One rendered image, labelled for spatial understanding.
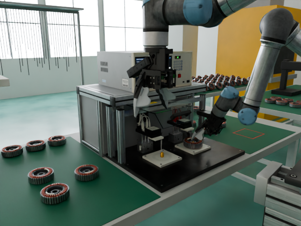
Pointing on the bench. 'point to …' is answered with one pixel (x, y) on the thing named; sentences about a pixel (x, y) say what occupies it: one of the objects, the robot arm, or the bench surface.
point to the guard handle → (180, 114)
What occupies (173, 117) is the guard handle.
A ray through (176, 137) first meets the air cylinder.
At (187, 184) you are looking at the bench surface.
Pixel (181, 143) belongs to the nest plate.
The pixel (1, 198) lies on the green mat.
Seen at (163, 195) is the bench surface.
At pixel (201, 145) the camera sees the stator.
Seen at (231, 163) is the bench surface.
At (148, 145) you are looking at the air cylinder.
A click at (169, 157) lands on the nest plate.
